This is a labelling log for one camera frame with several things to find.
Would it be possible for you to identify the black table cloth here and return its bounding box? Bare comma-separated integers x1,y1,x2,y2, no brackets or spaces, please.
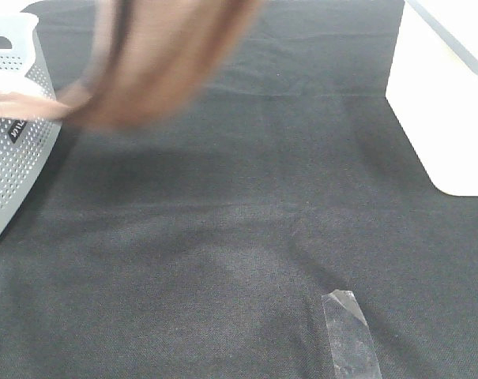
0,1,478,378

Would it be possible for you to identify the white plastic basket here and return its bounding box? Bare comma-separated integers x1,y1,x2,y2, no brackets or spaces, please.
386,1,478,197

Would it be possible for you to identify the clear adhesive tape strip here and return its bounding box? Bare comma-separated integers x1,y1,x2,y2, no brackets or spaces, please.
322,290,382,379

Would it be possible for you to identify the grey perforated laundry basket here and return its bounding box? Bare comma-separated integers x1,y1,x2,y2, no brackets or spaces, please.
0,12,61,235

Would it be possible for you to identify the brown microfibre towel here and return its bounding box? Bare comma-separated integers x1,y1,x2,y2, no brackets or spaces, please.
0,1,261,130

